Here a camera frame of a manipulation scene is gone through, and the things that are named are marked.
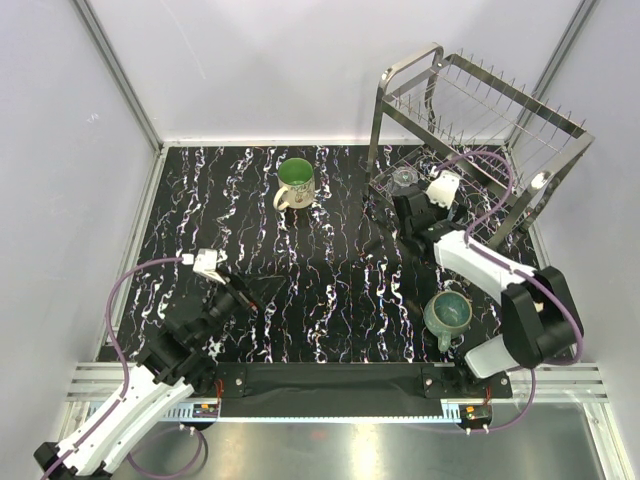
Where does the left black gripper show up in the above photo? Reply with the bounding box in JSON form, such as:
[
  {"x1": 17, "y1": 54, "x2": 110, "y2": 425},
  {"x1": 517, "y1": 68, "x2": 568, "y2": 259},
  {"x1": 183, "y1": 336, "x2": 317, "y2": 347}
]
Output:
[{"x1": 193, "y1": 268, "x2": 284, "y2": 347}]

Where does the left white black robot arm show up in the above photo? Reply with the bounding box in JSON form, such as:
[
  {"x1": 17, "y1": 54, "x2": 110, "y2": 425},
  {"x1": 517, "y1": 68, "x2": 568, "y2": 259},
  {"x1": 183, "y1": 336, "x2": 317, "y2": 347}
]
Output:
[{"x1": 34, "y1": 272, "x2": 285, "y2": 479}]

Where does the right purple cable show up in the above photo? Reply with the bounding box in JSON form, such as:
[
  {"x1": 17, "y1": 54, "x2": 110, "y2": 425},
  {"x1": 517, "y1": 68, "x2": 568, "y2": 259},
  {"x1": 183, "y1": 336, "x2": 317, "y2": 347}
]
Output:
[{"x1": 434, "y1": 147, "x2": 585, "y2": 364}]

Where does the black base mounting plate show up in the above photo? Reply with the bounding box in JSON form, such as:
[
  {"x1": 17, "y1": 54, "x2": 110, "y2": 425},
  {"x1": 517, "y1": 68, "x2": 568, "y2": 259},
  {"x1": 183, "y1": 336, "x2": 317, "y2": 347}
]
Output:
[{"x1": 216, "y1": 363, "x2": 513, "y2": 420}]

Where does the black marble pattern mat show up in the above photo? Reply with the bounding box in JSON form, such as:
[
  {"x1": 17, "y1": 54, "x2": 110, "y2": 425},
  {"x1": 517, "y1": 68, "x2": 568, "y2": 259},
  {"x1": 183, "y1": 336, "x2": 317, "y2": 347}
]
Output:
[{"x1": 139, "y1": 145, "x2": 501, "y2": 363}]

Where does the teal ceramic mug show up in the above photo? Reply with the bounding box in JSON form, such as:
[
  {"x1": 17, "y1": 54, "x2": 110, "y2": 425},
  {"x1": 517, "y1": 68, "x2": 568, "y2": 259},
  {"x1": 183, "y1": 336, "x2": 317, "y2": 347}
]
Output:
[{"x1": 423, "y1": 290, "x2": 472, "y2": 353}]

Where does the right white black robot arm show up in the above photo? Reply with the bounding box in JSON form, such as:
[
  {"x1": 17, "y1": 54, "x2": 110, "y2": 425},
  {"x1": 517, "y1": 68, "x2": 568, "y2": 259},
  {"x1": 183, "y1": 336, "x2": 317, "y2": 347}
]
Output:
[{"x1": 392, "y1": 187, "x2": 584, "y2": 397}]

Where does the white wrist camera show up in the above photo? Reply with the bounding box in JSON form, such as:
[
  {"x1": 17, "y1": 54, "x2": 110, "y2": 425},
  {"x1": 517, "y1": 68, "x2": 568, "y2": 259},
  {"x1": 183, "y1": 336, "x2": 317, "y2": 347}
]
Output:
[
  {"x1": 426, "y1": 171, "x2": 460, "y2": 209},
  {"x1": 192, "y1": 249, "x2": 228, "y2": 285}
]

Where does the clear faceted glass tumbler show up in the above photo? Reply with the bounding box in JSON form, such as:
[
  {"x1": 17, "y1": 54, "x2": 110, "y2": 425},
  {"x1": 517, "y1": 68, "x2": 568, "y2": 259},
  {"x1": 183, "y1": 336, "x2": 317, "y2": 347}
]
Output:
[{"x1": 386, "y1": 166, "x2": 419, "y2": 198}]

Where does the white floral mug green inside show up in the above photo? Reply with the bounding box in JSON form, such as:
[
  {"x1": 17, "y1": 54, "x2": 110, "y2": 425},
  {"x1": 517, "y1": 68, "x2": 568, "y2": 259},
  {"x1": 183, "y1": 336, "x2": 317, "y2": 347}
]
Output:
[{"x1": 273, "y1": 158, "x2": 315, "y2": 211}]

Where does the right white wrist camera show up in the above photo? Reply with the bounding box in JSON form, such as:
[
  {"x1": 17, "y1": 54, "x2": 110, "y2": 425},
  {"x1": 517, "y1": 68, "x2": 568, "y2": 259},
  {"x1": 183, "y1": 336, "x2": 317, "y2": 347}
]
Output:
[{"x1": 426, "y1": 171, "x2": 460, "y2": 209}]

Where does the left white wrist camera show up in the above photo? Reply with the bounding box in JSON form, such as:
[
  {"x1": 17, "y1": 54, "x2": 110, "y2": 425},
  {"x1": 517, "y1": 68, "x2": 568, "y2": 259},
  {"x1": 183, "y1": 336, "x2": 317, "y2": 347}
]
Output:
[{"x1": 192, "y1": 249, "x2": 228, "y2": 285}]

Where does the steel two-tier dish rack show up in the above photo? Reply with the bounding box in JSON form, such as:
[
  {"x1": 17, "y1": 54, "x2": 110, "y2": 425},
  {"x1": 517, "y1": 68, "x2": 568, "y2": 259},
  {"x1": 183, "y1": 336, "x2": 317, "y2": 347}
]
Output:
[{"x1": 363, "y1": 43, "x2": 594, "y2": 252}]

